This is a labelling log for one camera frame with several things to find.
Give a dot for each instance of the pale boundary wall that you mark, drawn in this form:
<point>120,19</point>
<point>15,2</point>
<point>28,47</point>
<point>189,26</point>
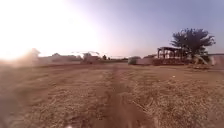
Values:
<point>217,60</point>

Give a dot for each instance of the dry straw-covered field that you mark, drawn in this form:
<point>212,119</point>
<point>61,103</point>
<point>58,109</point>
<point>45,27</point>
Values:
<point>56,93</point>

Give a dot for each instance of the large dark tree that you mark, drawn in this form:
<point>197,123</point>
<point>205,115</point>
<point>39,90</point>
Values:
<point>192,40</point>

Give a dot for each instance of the low distant building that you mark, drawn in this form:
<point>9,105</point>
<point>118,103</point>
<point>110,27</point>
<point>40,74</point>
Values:
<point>60,58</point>

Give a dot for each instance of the brown dirt track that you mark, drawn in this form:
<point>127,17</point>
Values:
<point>117,100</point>

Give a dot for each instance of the open wooden shelter frame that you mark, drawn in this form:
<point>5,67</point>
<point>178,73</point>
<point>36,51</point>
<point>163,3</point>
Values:
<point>169,53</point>

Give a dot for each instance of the small distant building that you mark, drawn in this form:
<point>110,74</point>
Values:
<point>90,58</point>

